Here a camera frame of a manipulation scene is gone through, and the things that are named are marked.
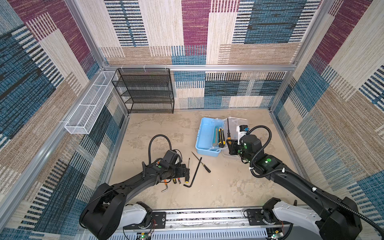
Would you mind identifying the black yellow utility knife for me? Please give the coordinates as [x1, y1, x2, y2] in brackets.
[219, 128, 226, 148]

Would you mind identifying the light blue plastic toolbox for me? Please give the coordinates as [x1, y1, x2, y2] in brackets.
[195, 117, 248, 159]

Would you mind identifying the wooden handled screwdriver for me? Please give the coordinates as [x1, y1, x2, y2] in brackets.
[227, 118, 232, 141]

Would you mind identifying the teal utility knife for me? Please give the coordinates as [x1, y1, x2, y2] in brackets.
[213, 126, 219, 147]

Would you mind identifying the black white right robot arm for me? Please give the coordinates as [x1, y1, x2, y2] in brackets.
[218, 125, 384, 240]

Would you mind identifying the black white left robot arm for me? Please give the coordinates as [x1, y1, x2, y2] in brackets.
[79, 148, 188, 240]

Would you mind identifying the black yellow phillips screwdriver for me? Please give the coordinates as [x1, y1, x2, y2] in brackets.
[185, 159, 190, 184]

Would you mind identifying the black hex key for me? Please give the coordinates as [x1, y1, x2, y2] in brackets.
[183, 156, 203, 189]

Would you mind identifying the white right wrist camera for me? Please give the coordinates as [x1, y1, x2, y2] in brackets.
[236, 125, 249, 144]

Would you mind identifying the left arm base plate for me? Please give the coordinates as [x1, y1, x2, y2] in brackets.
[126, 212, 167, 230]

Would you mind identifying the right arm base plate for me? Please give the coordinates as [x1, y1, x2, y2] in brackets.
[243, 209, 291, 226]

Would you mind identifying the black wire mesh shelf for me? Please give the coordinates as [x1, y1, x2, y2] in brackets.
[112, 68, 175, 114]

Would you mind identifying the white wire mesh basket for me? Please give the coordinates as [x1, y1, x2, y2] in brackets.
[65, 71, 115, 135]

